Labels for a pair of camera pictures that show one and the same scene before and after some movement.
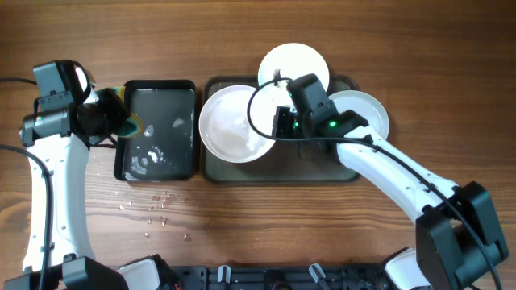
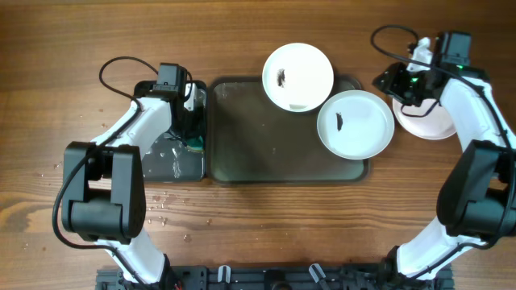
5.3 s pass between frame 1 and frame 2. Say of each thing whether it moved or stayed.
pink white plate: moved
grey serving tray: stayed
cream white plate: stayed
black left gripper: moved
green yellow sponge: moved
